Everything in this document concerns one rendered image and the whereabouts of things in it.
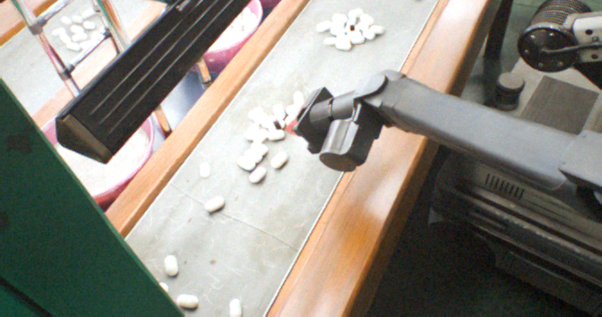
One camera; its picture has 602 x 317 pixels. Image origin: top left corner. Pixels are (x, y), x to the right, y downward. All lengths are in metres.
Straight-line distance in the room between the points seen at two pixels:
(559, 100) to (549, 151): 1.01
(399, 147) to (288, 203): 0.23
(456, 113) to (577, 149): 0.18
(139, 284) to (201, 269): 0.71
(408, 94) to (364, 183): 0.28
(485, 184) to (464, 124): 0.82
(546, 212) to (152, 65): 1.02
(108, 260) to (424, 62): 1.00
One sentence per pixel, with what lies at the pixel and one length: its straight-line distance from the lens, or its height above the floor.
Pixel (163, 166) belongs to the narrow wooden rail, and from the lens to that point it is 1.01.
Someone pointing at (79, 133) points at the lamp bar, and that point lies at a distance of 0.65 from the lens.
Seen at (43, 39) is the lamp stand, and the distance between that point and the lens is 1.12.
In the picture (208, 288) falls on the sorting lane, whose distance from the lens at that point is 0.87.
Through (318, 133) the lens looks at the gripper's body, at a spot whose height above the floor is 0.87.
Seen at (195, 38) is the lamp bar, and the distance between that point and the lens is 0.75.
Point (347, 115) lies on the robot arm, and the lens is 0.77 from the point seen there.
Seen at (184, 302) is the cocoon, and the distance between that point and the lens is 0.86.
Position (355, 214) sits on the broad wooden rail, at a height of 0.76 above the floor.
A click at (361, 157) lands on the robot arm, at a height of 0.94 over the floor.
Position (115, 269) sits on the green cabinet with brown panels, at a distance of 0.17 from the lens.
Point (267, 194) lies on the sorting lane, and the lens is 0.94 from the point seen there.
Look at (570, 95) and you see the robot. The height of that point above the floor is 0.48.
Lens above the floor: 1.51
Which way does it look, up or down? 51 degrees down
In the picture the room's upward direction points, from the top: 10 degrees counter-clockwise
